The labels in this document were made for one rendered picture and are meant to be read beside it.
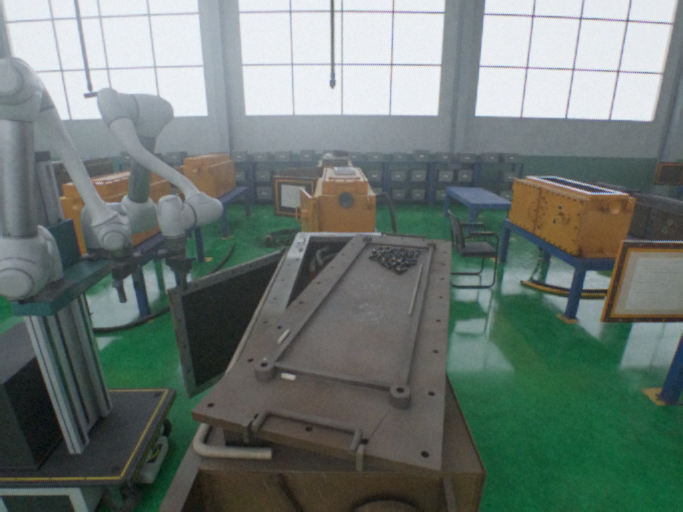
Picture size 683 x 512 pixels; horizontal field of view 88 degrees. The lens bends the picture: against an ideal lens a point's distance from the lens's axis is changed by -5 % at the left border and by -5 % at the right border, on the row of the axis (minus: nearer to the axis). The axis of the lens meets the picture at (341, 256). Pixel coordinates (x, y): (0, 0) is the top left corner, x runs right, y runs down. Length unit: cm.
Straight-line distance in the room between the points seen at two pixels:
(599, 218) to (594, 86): 818
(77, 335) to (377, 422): 188
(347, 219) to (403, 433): 313
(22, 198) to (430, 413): 136
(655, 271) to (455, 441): 230
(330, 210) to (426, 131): 706
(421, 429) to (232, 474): 38
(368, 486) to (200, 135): 1037
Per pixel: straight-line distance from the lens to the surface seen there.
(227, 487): 89
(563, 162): 1198
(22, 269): 152
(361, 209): 369
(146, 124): 193
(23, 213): 155
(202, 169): 706
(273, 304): 118
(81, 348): 239
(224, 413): 77
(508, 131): 1117
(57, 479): 237
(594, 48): 1243
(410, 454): 68
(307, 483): 85
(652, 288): 304
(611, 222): 460
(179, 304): 173
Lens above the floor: 186
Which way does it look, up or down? 19 degrees down
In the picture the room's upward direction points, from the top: straight up
